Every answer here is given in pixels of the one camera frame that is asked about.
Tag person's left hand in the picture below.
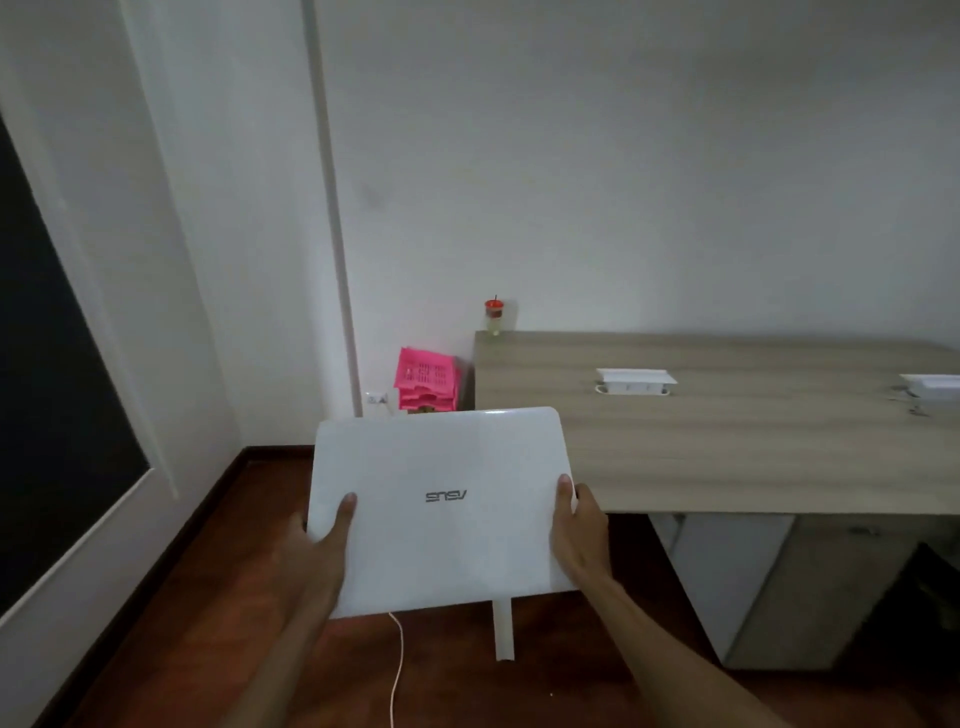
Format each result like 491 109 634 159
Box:
276 492 358 612

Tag white laptop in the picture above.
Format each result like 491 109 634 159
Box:
306 406 580 620

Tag white desk cabinet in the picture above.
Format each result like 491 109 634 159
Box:
648 513 960 671

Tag white desk socket box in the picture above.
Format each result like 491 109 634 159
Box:
897 373 960 416
595 367 678 396

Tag person's right forearm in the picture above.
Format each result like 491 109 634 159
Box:
579 570 792 728

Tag person's left forearm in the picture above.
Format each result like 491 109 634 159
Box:
221 592 340 728

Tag pink plastic basket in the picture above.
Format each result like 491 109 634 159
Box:
393 346 461 414

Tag white wall conduit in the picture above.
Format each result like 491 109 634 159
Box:
300 0 365 418

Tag white table leg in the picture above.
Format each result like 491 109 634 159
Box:
492 597 516 663

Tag white cable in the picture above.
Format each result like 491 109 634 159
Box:
387 611 406 728

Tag wooden desk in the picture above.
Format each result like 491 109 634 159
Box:
472 330 960 516

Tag person's right hand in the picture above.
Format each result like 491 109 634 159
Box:
549 474 613 591

